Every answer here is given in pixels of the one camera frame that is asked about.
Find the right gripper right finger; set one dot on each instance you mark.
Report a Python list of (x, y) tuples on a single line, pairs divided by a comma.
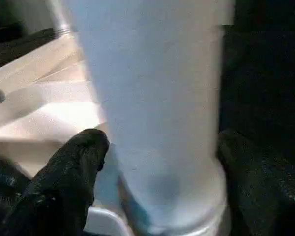
[(265, 191)]

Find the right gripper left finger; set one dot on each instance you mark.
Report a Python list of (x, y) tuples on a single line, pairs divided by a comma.
[(59, 191)]

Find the white plastic table top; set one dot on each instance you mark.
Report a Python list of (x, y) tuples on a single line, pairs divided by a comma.
[(39, 108)]

